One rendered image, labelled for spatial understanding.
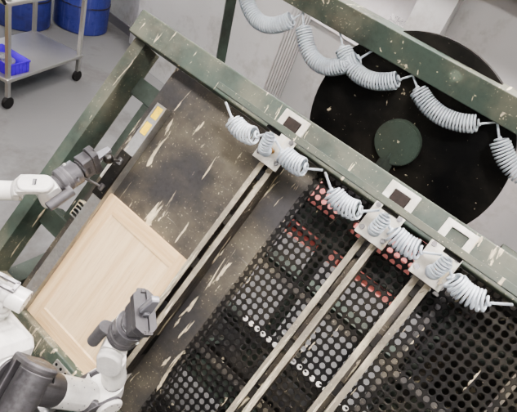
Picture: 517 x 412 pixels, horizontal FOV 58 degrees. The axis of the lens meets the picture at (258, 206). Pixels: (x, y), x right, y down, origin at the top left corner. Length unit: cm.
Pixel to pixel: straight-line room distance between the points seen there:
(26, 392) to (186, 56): 116
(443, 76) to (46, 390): 153
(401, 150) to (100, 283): 124
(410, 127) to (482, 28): 256
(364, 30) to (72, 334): 155
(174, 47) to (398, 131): 88
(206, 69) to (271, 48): 305
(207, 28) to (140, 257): 380
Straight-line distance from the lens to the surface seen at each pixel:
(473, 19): 434
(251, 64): 489
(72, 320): 193
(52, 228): 207
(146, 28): 190
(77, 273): 191
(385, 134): 187
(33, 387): 136
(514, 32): 427
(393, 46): 179
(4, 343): 142
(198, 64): 173
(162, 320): 165
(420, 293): 144
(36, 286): 200
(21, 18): 631
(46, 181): 165
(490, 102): 173
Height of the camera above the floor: 254
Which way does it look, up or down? 36 degrees down
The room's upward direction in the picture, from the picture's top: 23 degrees clockwise
